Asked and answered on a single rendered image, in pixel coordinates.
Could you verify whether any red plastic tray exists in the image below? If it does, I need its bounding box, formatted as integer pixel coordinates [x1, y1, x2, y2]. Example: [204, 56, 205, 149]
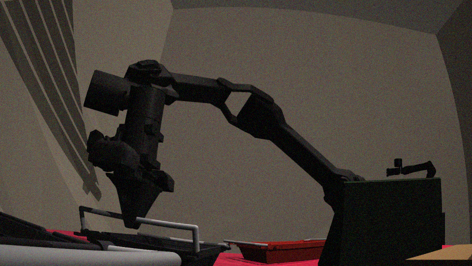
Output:
[223, 238, 327, 264]

